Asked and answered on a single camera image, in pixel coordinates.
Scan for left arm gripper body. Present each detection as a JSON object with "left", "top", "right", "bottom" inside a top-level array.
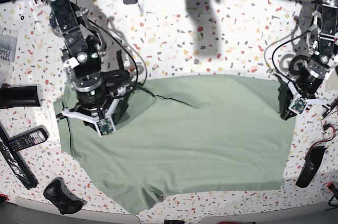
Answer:
[{"left": 277, "top": 72, "right": 330, "bottom": 120}]

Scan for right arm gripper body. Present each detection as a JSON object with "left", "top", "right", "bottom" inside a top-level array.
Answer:
[{"left": 56, "top": 86, "right": 129, "bottom": 137}]

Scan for light green T-shirt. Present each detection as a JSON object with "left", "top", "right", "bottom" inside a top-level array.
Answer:
[{"left": 58, "top": 75, "right": 295, "bottom": 214}]

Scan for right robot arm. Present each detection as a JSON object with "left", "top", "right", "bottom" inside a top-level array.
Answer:
[{"left": 33, "top": 0, "right": 130, "bottom": 137}]

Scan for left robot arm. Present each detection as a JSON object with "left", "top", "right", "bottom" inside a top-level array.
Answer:
[{"left": 273, "top": 0, "right": 337, "bottom": 120}]

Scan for beige square pad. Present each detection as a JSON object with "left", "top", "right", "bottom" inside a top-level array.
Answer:
[{"left": 325, "top": 74, "right": 338, "bottom": 92}]

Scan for black curved handheld device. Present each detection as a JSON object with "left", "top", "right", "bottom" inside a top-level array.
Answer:
[{"left": 296, "top": 146, "right": 326, "bottom": 188}]

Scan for black TV remote control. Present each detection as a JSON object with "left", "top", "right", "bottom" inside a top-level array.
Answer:
[{"left": 9, "top": 126, "right": 49, "bottom": 152}]

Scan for black game controller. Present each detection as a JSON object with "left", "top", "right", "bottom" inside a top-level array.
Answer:
[{"left": 43, "top": 179, "right": 83, "bottom": 215}]

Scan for long black bar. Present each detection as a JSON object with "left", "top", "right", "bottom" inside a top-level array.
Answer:
[{"left": 1, "top": 125, "right": 38, "bottom": 190}]

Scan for clear plastic parts box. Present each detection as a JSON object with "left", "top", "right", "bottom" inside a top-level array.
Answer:
[{"left": 0, "top": 35, "right": 17, "bottom": 63}]

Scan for red and black wires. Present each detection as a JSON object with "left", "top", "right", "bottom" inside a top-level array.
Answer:
[{"left": 308, "top": 102, "right": 338, "bottom": 153}]

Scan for black cylindrical handle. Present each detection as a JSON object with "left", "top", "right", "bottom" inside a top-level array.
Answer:
[{"left": 1, "top": 86, "right": 41, "bottom": 109}]

